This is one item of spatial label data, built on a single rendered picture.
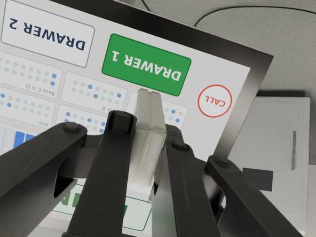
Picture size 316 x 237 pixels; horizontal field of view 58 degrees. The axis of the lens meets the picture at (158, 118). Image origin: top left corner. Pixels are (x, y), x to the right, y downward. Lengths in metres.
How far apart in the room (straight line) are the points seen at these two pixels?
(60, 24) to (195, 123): 0.19
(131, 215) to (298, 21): 1.52
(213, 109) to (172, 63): 0.07
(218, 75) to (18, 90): 0.23
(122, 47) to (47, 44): 0.08
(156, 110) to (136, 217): 0.28
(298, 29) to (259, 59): 1.47
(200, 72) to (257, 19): 1.43
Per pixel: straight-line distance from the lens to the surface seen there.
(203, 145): 0.36
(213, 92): 0.34
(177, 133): 0.15
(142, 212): 0.41
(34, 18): 0.34
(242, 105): 0.35
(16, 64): 0.35
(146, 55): 0.32
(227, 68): 0.34
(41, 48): 0.34
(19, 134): 0.38
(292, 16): 1.74
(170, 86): 0.33
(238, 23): 1.78
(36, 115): 0.36
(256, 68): 0.35
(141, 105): 0.15
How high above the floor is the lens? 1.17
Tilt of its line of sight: 21 degrees down
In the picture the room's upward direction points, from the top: 167 degrees counter-clockwise
